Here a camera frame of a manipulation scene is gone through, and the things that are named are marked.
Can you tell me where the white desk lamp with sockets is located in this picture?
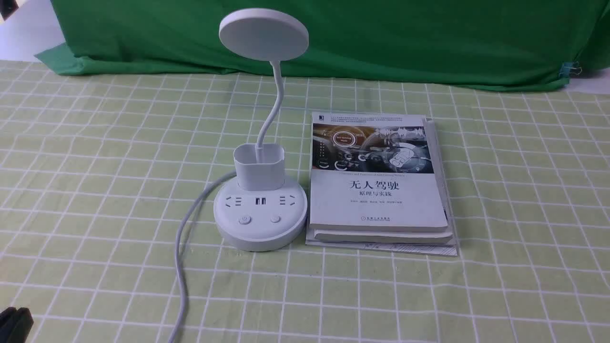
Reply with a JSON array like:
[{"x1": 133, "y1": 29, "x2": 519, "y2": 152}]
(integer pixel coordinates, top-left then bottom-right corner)
[{"x1": 213, "y1": 8, "x2": 309, "y2": 252}]

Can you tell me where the top book with car cover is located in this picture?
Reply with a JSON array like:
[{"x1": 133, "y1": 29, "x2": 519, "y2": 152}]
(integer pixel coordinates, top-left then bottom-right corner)
[{"x1": 309, "y1": 112, "x2": 449, "y2": 233}]

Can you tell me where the bottom thin paper booklet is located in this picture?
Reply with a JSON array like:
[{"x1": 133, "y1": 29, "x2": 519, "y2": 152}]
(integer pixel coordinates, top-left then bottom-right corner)
[{"x1": 305, "y1": 119, "x2": 459, "y2": 257}]

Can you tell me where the green checkered tablecloth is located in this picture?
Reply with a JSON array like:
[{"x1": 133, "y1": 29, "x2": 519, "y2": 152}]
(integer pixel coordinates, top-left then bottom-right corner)
[{"x1": 0, "y1": 61, "x2": 610, "y2": 343}]

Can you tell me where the green backdrop cloth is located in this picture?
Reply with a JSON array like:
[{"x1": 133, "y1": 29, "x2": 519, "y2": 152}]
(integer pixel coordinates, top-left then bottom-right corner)
[{"x1": 36, "y1": 0, "x2": 609, "y2": 91}]

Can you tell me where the teal binder clip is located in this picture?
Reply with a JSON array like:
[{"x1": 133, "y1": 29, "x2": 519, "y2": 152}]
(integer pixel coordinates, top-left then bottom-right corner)
[{"x1": 559, "y1": 61, "x2": 582, "y2": 79}]

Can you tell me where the black object at corner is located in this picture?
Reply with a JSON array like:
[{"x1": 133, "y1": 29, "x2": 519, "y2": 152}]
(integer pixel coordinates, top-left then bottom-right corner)
[{"x1": 0, "y1": 307, "x2": 33, "y2": 343}]

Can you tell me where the white lamp power cable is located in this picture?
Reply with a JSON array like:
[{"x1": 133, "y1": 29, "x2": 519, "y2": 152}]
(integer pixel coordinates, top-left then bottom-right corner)
[{"x1": 166, "y1": 171, "x2": 237, "y2": 343}]

